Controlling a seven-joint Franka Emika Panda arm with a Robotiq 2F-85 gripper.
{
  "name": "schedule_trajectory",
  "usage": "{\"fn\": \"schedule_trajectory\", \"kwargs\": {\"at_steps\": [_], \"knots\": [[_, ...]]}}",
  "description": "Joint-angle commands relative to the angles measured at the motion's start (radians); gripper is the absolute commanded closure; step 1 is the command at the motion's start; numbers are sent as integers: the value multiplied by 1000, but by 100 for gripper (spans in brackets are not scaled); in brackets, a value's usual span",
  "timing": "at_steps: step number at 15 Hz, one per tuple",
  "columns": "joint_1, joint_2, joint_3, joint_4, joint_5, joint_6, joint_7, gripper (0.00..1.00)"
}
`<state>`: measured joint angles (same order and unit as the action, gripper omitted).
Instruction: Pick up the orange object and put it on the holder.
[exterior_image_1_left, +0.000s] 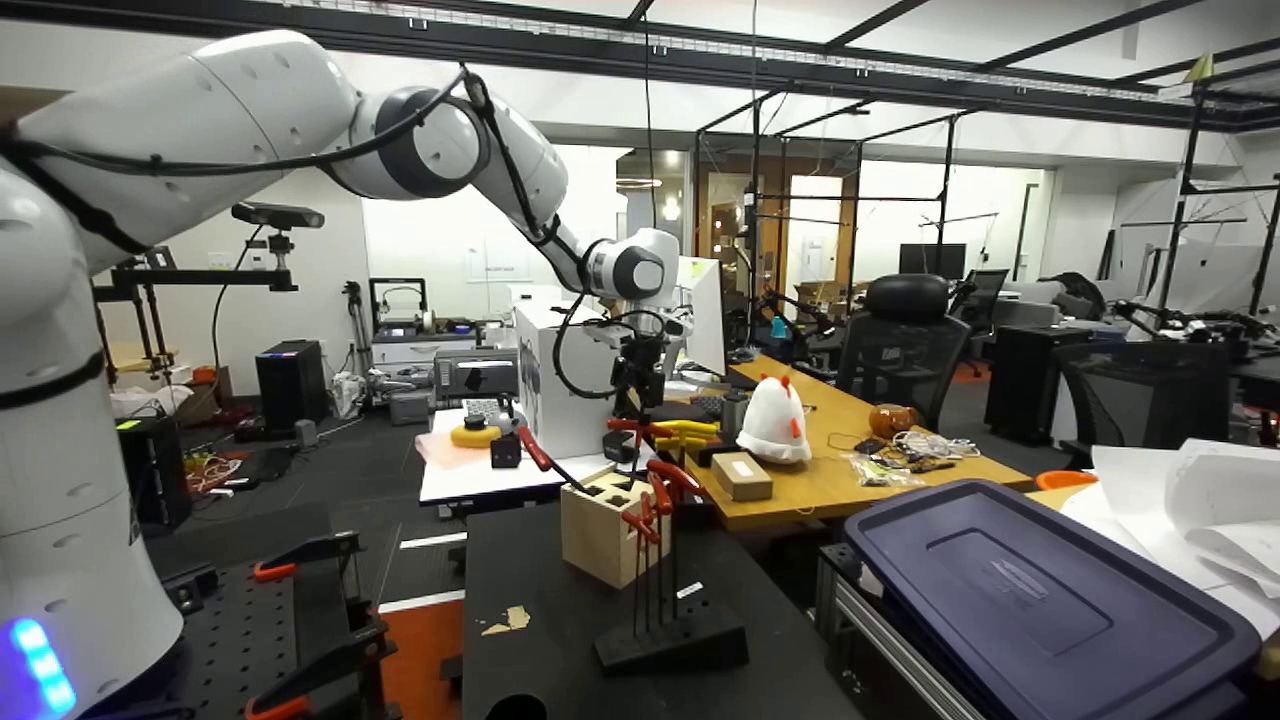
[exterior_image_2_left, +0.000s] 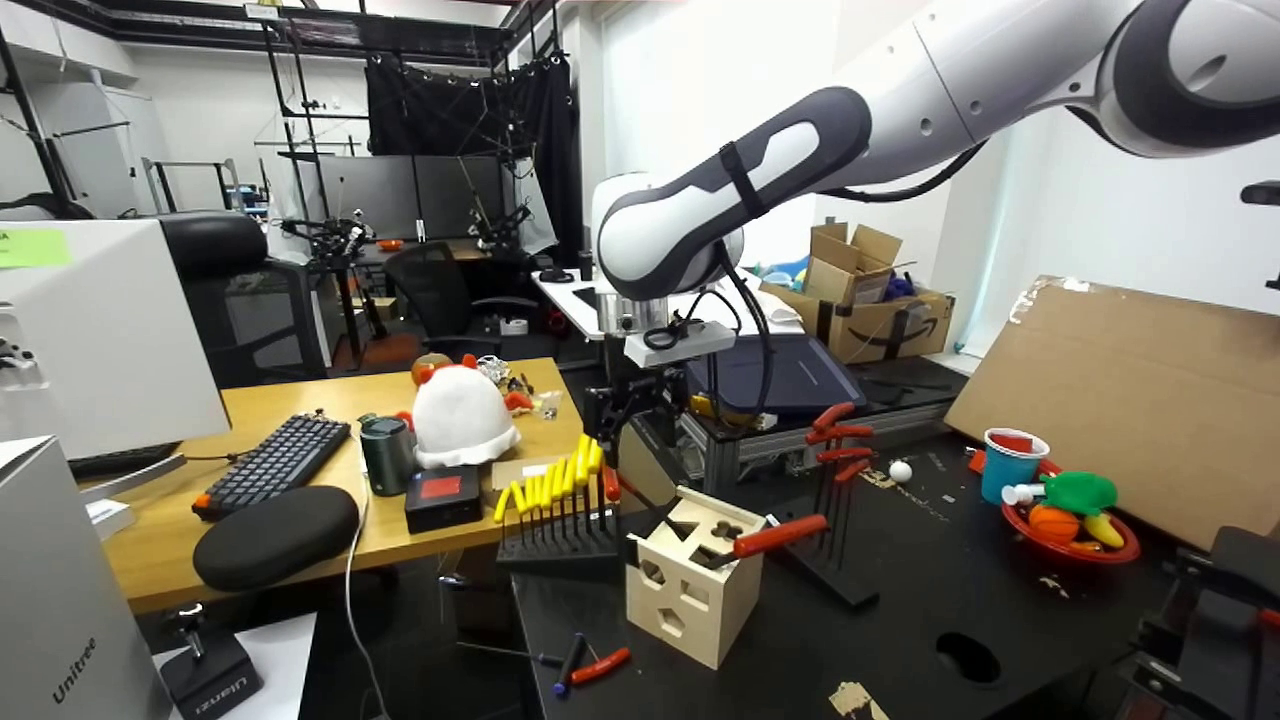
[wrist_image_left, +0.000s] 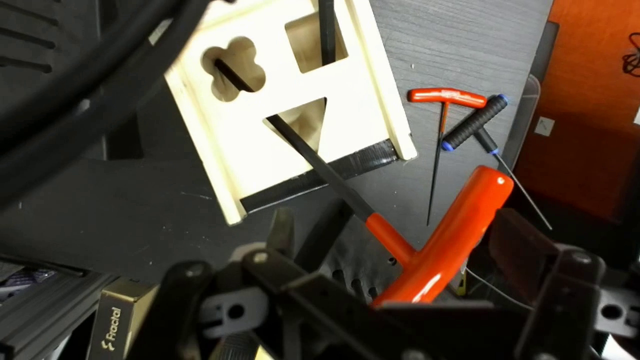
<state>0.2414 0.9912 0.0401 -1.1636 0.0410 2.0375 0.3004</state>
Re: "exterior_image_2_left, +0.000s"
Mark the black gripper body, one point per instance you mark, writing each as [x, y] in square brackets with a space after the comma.
[643, 401]

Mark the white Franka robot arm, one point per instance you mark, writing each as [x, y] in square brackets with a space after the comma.
[934, 93]

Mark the small red object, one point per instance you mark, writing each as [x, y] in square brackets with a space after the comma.
[514, 397]

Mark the orange round object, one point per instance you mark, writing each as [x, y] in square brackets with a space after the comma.
[429, 369]

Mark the white helmet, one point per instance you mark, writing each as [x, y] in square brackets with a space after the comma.
[460, 416]

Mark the wooden shape sorter cube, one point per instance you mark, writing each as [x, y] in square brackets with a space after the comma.
[684, 602]

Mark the blue storage bin lid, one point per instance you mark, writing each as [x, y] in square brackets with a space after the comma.
[800, 373]

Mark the small rectangular box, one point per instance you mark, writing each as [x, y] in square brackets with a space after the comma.
[446, 501]

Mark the blue plastic bag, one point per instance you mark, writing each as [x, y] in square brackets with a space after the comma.
[780, 275]

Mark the black office chair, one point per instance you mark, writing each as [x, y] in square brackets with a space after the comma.
[244, 305]
[455, 303]

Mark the dark green mug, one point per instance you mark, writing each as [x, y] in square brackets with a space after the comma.
[388, 463]

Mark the black stand with white label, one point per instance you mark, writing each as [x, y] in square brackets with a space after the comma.
[832, 587]

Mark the open cardboard box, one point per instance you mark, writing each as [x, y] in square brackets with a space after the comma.
[855, 264]

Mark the small white ball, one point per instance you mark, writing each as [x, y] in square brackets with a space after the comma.
[900, 468]

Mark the taped cardboard box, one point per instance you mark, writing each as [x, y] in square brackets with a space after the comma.
[907, 324]

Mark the wooden desk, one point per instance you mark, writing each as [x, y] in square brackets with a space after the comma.
[323, 395]

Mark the black keyboard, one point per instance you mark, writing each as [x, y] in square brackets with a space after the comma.
[275, 466]

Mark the black hanging cloth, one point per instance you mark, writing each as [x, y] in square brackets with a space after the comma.
[455, 112]

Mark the black cushion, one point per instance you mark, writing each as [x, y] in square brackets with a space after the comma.
[275, 536]

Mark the blue cup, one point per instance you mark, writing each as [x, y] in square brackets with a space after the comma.
[1012, 468]

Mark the white toy piece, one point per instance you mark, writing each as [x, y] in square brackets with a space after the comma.
[1021, 494]

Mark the orange toy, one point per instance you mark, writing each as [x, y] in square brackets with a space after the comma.
[1052, 524]

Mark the red bowl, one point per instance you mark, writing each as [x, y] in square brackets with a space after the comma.
[1074, 554]

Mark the green toy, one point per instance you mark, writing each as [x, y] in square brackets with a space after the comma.
[1083, 494]

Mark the yellow toy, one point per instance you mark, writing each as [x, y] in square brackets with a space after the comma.
[1105, 531]

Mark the large cardboard sheet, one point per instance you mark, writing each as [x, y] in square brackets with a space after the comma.
[1135, 401]

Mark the white monitor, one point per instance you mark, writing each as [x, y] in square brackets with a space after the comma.
[121, 333]

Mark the black orange clamp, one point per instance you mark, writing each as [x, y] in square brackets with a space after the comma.
[1203, 640]

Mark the green sticky note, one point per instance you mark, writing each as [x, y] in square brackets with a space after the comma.
[33, 250]

